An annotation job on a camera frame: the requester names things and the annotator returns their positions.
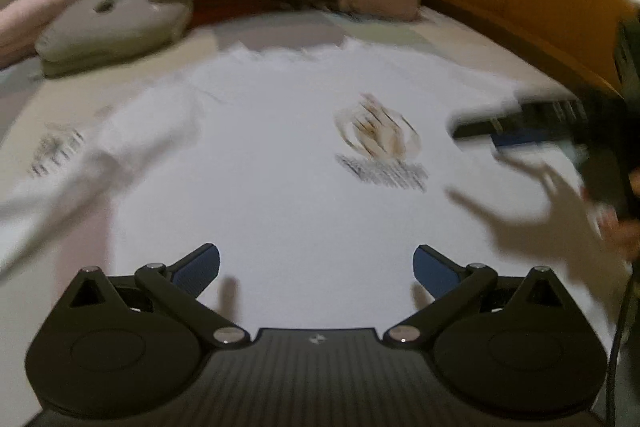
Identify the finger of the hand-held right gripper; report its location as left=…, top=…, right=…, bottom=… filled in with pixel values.
left=450, top=99, right=591, bottom=154

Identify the black cable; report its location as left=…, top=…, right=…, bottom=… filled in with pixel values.
left=606, top=264, right=632, bottom=427

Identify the white printed t-shirt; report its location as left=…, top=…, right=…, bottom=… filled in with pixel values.
left=0, top=39, right=633, bottom=358

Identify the person's right hand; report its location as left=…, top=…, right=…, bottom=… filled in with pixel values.
left=597, top=207, right=640, bottom=259

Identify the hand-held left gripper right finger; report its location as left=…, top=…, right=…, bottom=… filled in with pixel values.
left=384, top=244, right=566, bottom=349

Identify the grey round cushion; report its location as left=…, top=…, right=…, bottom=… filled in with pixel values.
left=35, top=0, right=194, bottom=76

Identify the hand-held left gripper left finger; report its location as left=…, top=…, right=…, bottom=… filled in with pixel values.
left=67, top=243, right=251, bottom=349

